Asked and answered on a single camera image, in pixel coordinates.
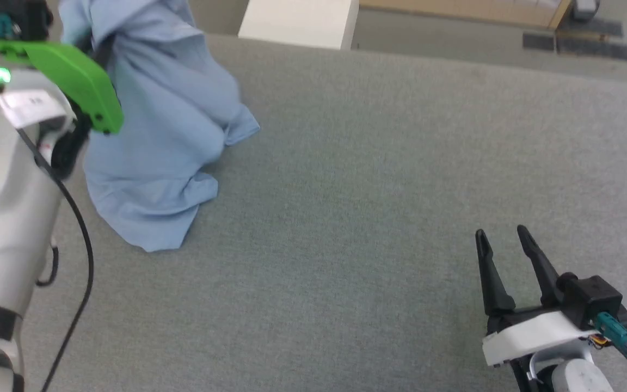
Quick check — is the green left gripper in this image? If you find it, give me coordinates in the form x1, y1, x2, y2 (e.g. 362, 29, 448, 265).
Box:
0, 34, 125, 180

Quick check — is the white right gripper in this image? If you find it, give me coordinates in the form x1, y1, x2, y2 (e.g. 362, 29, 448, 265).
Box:
475, 225, 597, 392

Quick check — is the light blue garment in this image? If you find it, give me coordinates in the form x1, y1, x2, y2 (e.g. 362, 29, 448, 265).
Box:
59, 0, 261, 253

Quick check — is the grey fabric sofa cushion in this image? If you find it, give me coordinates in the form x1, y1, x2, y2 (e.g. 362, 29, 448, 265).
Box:
20, 33, 627, 392

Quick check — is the white rectangular box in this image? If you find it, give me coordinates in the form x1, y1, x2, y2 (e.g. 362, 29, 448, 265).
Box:
237, 0, 359, 51

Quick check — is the small black floor mat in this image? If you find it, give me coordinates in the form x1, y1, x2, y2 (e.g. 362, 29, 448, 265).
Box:
522, 33, 556, 52

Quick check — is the long black floor mat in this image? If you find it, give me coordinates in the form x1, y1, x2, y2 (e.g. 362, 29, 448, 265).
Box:
556, 39, 627, 60

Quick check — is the grey caster foot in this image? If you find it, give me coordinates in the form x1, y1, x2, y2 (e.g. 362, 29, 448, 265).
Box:
572, 0, 600, 22

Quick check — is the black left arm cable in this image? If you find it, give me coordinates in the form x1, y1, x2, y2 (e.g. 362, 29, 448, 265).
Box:
0, 14, 95, 392

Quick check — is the light wooden frame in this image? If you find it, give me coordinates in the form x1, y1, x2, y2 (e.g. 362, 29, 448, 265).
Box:
358, 0, 573, 29

